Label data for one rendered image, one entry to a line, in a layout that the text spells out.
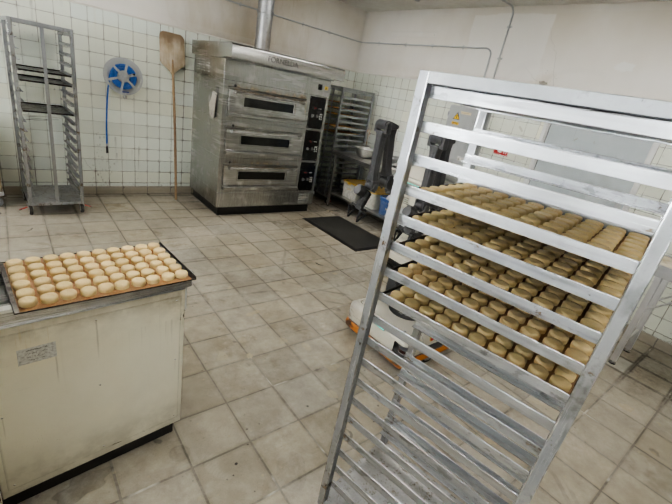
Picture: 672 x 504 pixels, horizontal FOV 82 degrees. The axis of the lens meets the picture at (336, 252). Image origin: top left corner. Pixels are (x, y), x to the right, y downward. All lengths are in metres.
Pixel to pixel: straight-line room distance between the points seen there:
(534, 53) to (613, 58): 0.82
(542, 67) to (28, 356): 5.12
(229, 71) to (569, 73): 3.70
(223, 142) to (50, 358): 3.70
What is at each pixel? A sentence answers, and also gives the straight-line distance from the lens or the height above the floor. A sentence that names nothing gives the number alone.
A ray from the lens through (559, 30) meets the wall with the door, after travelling 5.37.
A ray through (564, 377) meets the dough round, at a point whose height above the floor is 1.15.
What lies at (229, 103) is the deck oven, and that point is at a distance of 4.97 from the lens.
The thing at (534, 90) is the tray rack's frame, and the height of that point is 1.81.
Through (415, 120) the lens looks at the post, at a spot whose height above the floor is 1.69.
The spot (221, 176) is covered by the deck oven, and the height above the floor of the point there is 0.52.
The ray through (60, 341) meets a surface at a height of 0.74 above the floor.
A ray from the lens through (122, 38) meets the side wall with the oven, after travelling 5.68.
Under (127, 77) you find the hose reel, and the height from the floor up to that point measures 1.45.
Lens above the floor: 1.72
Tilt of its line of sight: 22 degrees down
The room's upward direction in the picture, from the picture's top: 11 degrees clockwise
